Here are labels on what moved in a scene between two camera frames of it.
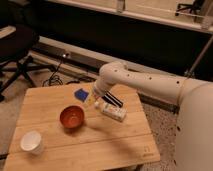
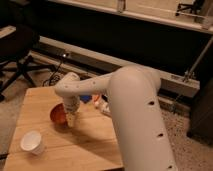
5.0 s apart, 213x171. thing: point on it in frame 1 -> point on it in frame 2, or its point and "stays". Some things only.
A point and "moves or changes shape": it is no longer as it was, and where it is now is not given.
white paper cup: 32,141 stays
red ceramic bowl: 71,116 moves or changes shape
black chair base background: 198,6 stays
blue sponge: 81,94 stays
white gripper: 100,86 -> 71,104
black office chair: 17,46 stays
